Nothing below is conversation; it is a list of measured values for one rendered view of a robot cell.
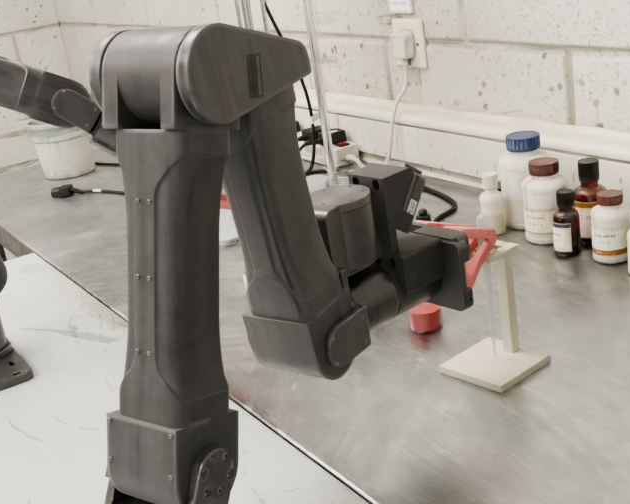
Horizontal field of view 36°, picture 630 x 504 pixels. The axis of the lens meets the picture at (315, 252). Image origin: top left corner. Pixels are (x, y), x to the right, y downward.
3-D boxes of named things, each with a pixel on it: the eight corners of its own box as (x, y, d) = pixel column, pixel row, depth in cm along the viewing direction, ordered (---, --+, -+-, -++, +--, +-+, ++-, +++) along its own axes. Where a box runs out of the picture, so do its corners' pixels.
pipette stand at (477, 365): (501, 393, 93) (490, 270, 89) (439, 372, 99) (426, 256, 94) (551, 361, 97) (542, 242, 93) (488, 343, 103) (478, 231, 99)
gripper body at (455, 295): (389, 221, 92) (332, 247, 88) (471, 238, 84) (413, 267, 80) (397, 283, 94) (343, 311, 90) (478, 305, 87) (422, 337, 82)
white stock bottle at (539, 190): (542, 228, 135) (536, 153, 131) (580, 233, 131) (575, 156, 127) (517, 241, 131) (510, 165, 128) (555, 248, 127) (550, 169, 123)
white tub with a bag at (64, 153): (65, 164, 222) (44, 72, 215) (115, 163, 216) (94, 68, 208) (24, 183, 210) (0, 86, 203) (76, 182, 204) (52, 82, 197)
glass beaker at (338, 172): (380, 212, 125) (372, 152, 122) (372, 226, 120) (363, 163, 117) (335, 215, 127) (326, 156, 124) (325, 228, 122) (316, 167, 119)
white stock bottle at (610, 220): (602, 249, 124) (598, 186, 121) (638, 253, 121) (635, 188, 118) (586, 262, 121) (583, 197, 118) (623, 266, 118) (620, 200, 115)
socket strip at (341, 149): (337, 169, 182) (334, 146, 181) (241, 144, 215) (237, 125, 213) (361, 161, 185) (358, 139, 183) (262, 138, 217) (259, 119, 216)
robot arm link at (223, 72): (290, 340, 84) (196, -6, 71) (377, 355, 79) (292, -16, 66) (202, 423, 75) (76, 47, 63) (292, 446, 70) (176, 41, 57)
